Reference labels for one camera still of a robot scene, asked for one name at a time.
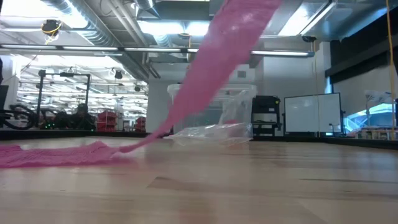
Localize shelf with small items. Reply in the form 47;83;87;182
356;126;398;141

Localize black monitor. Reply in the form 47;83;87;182
0;84;10;110

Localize black robot rig frame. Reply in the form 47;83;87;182
37;70;91;125

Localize black looped cable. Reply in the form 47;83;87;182
0;104;37;131

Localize clear plastic wrapper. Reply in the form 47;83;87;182
164;123;253;147

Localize black aluminium table frame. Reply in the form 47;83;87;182
0;129;398;150

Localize black equipment cart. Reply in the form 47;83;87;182
251;95;282;136

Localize clear plastic storage box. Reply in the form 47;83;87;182
167;83;258;134

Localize red storage bins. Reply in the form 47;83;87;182
135;116;147;132
96;110;118;131

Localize white whiteboard on stand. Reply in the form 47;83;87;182
284;92;343;134

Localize pink elastic bandage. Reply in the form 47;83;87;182
0;0;282;169

